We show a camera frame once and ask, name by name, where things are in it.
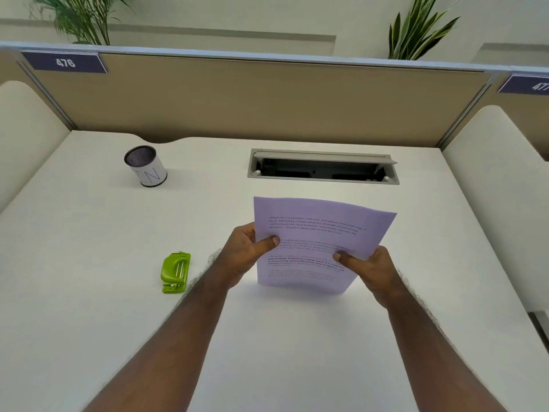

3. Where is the person's right hand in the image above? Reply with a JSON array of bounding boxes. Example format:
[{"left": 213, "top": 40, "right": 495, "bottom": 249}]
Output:
[{"left": 333, "top": 245, "right": 406, "bottom": 310}]

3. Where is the person's left hand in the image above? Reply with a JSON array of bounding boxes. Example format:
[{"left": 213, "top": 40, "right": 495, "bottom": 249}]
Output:
[{"left": 212, "top": 222, "right": 281, "bottom": 290}]

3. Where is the purple printed paper sheet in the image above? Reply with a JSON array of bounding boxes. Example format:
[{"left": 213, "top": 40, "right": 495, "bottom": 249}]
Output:
[{"left": 253, "top": 196, "right": 398, "bottom": 295}]

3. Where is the person's right forearm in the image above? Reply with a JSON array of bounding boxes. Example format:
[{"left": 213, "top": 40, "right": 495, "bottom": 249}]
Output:
[{"left": 386, "top": 289, "right": 509, "bottom": 412}]

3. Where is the person's left forearm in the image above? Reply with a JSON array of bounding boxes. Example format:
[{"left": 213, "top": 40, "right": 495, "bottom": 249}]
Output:
[{"left": 81, "top": 270, "right": 234, "bottom": 412}]

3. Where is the green hole punch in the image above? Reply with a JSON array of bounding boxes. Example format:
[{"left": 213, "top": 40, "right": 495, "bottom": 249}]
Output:
[{"left": 161, "top": 251, "right": 191, "bottom": 295}]

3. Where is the beige desk partition panel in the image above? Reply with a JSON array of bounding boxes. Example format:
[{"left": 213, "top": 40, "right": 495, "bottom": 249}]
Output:
[{"left": 0, "top": 42, "right": 549, "bottom": 149}]

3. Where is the white cylindrical pen holder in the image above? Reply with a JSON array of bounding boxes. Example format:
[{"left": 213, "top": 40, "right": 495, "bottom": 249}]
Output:
[{"left": 124, "top": 146, "right": 168, "bottom": 188}]

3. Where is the cream side divider panel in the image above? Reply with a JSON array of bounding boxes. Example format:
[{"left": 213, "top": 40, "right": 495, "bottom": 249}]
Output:
[
  {"left": 0, "top": 80, "right": 71, "bottom": 213},
  {"left": 442, "top": 105, "right": 549, "bottom": 316}
]

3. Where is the green snake plant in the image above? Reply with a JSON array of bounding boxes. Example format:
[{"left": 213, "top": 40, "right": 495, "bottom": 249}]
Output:
[{"left": 388, "top": 0, "right": 462, "bottom": 61}]

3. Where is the purple desk number label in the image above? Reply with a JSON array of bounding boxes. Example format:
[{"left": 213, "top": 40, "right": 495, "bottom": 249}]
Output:
[
  {"left": 497, "top": 74, "right": 549, "bottom": 97},
  {"left": 20, "top": 51, "right": 108, "bottom": 74}
]

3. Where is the feathery green palm plant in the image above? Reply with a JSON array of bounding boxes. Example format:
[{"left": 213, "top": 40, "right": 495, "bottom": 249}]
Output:
[{"left": 26, "top": 0, "right": 134, "bottom": 46}]

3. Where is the grey desk cable tray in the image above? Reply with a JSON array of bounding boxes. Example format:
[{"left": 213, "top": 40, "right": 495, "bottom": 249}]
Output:
[{"left": 247, "top": 148, "right": 400, "bottom": 185}]

